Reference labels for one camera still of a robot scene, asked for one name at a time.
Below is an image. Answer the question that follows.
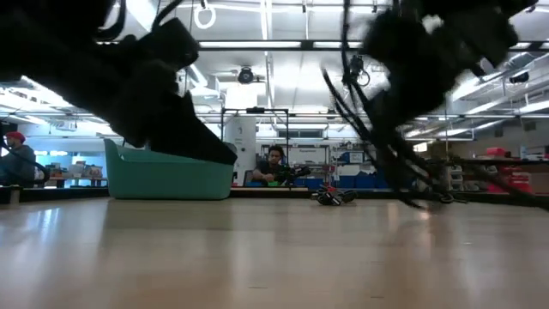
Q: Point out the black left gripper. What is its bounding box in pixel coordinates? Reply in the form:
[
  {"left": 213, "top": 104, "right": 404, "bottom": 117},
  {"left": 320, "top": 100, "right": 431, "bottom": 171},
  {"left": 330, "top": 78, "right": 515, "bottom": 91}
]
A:
[{"left": 97, "top": 15, "right": 238, "bottom": 167}]

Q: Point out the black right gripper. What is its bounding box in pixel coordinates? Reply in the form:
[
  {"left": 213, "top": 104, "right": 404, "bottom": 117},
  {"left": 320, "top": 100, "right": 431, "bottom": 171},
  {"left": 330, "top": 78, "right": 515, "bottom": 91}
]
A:
[{"left": 363, "top": 7, "right": 521, "bottom": 139}]

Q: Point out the black USB-C cable bundle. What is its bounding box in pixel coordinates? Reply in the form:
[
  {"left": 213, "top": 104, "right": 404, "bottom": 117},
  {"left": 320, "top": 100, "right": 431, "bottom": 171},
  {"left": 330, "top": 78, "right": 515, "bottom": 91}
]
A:
[{"left": 321, "top": 66, "right": 549, "bottom": 212}]

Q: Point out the teal plastic bin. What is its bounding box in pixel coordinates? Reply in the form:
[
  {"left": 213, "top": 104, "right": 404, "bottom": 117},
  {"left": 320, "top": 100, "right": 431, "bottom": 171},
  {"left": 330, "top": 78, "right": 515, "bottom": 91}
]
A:
[{"left": 103, "top": 137, "right": 237, "bottom": 202}]

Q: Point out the blue storage bins row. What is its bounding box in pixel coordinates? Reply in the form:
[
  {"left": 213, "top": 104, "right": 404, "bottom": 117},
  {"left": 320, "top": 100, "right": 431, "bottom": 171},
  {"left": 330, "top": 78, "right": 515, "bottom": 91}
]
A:
[{"left": 337, "top": 173, "right": 390, "bottom": 191}]

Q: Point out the person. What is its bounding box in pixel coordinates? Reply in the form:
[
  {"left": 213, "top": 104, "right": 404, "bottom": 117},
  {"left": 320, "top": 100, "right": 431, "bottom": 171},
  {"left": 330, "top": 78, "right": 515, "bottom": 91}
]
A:
[
  {"left": 250, "top": 144, "right": 298, "bottom": 187},
  {"left": 0, "top": 130, "right": 38, "bottom": 188}
]

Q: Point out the black background stand frame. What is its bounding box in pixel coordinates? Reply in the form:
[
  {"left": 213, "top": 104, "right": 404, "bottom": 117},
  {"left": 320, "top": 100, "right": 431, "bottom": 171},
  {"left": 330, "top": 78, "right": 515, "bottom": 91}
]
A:
[{"left": 220, "top": 106, "right": 292, "bottom": 188}]

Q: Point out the black overhead camera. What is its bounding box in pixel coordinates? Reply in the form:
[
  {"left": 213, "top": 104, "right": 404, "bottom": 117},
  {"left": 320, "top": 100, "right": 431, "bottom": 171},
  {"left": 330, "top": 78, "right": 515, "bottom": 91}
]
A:
[{"left": 236, "top": 65, "right": 256, "bottom": 86}]

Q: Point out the black cable bundle red tie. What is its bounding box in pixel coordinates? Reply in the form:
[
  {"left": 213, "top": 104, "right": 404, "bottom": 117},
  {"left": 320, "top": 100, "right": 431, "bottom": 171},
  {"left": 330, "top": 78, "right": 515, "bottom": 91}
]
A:
[{"left": 310, "top": 184, "right": 359, "bottom": 207}]

